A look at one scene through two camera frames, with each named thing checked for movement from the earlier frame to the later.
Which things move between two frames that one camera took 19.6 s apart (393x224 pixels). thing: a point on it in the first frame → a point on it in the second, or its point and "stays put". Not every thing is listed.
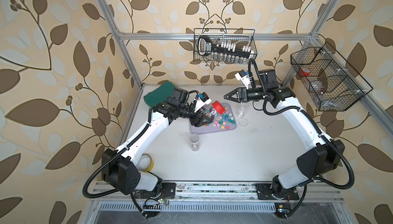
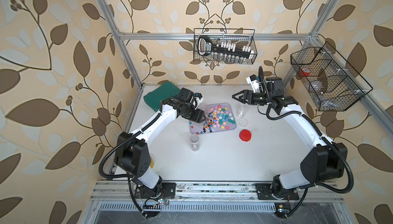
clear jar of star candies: (242, 109) stays put
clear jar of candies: (194, 140) stays put
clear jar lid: (243, 122) stays put
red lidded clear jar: (218, 108) → (204, 107)
